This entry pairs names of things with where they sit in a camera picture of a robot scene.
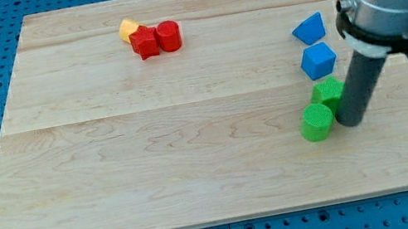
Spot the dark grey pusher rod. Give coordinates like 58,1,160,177
336,51,386,127

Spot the yellow block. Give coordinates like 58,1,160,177
119,18,140,44

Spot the red cylinder block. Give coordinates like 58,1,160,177
156,20,182,52

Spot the green cylinder block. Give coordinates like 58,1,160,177
300,103,334,142

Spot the red star block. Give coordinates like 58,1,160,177
129,26,159,60

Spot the green star block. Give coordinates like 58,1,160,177
310,76,345,115

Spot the blue wedge block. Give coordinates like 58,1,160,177
292,12,326,46

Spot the blue cube block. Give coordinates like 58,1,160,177
301,42,337,81

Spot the light wooden board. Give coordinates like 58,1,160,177
0,0,408,229

